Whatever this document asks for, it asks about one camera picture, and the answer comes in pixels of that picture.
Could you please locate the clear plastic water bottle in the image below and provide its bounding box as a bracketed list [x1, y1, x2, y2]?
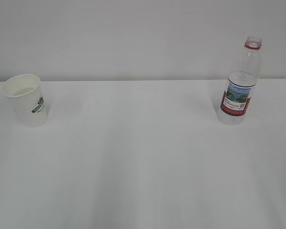
[217, 37, 262, 125]

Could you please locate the white paper cup green logo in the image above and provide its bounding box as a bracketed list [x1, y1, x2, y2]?
[1, 74, 48, 127]

